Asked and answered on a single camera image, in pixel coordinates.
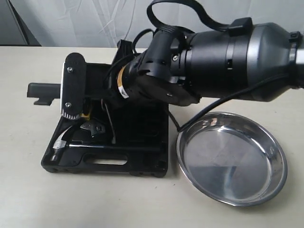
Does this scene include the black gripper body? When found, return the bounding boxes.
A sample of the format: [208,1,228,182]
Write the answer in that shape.
[82,53,152,109]

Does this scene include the adjustable wrench black handle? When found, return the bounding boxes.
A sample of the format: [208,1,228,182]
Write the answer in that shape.
[80,121,105,138]

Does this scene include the black plastic tool case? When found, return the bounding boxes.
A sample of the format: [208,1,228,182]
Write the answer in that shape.
[26,82,171,179]

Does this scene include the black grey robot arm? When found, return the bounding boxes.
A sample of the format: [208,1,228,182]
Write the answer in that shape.
[60,18,304,120]

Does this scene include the yellow tape measure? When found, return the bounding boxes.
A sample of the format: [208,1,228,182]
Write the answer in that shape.
[81,104,92,120]

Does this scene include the white backdrop cloth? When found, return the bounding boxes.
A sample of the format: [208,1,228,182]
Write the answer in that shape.
[0,0,304,48]

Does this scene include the round stainless steel tray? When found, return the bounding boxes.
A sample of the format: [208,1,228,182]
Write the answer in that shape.
[176,112,288,207]

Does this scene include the steel claw hammer black handle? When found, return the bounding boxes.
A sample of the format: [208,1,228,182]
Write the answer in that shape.
[52,127,161,154]

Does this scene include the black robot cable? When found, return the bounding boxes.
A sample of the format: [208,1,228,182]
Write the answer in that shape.
[102,0,288,133]

